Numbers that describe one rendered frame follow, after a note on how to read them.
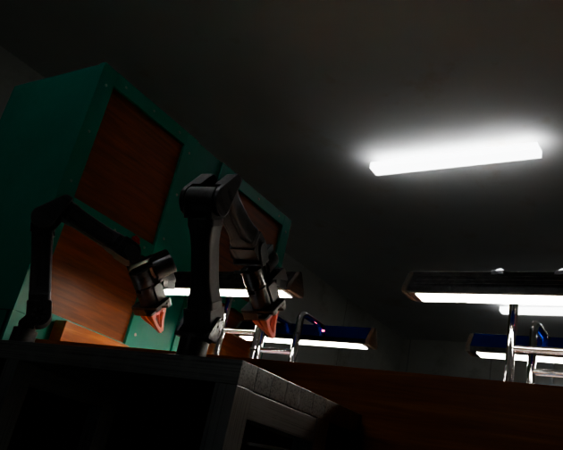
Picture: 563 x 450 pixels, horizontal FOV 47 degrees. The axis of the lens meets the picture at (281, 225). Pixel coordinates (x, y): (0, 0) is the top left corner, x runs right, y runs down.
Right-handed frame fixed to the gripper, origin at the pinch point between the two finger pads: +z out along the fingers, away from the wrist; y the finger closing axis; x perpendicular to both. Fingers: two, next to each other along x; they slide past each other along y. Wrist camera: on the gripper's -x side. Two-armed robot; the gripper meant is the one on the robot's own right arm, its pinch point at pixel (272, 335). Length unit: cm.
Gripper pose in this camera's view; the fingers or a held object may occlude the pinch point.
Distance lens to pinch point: 170.5
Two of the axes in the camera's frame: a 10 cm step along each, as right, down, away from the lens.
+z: 2.6, 9.1, 3.3
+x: -4.9, 4.2, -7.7
